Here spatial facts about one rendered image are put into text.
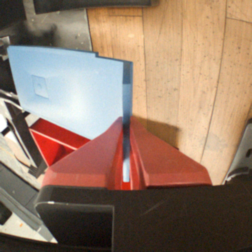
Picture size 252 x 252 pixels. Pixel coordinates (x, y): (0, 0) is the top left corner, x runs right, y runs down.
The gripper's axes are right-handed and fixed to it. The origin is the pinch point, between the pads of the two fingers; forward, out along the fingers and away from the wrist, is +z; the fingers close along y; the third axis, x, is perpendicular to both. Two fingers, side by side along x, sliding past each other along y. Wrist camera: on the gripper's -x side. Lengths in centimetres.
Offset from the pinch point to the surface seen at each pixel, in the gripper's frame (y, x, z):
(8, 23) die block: 16.9, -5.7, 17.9
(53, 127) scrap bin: 12.2, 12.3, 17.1
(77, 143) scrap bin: 7.1, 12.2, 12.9
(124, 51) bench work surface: 0.2, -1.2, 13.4
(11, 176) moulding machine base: 335, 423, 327
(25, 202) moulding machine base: 262, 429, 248
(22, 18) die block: 15.6, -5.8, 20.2
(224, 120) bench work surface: -11.1, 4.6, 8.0
